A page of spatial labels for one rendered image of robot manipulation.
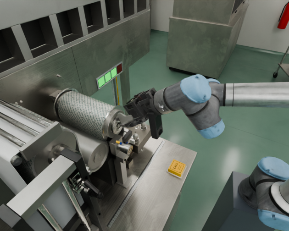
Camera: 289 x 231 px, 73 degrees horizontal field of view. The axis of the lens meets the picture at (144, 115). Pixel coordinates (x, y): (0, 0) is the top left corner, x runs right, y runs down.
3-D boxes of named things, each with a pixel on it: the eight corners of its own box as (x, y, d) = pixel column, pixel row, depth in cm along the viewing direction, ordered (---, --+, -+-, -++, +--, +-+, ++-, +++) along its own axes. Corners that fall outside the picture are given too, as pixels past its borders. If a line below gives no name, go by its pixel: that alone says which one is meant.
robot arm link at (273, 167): (277, 175, 88) (292, 156, 79) (282, 203, 78) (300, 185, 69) (248, 167, 90) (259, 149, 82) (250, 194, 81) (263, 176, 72)
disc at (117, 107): (105, 148, 77) (99, 121, 67) (104, 147, 77) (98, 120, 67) (126, 125, 86) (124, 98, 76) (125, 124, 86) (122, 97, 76)
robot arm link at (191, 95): (210, 109, 49) (192, 82, 46) (175, 118, 56) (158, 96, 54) (216, 90, 54) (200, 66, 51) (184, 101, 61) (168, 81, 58)
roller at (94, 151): (91, 178, 73) (85, 159, 65) (45, 151, 83) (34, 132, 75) (110, 156, 81) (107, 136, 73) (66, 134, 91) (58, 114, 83)
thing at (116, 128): (110, 131, 72) (119, 113, 73) (106, 129, 72) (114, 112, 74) (118, 135, 78) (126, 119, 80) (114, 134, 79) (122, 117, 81)
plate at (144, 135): (138, 154, 100) (137, 146, 96) (79, 127, 115) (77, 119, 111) (152, 134, 110) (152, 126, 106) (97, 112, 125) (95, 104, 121)
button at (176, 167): (180, 177, 98) (180, 174, 96) (167, 171, 100) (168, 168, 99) (185, 167, 102) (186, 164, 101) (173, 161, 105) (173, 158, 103)
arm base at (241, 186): (270, 184, 95) (280, 173, 88) (276, 215, 84) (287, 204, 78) (237, 175, 98) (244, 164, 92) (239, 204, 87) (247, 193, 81)
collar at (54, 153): (67, 178, 52) (60, 165, 48) (52, 169, 55) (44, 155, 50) (84, 161, 57) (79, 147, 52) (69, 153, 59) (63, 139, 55)
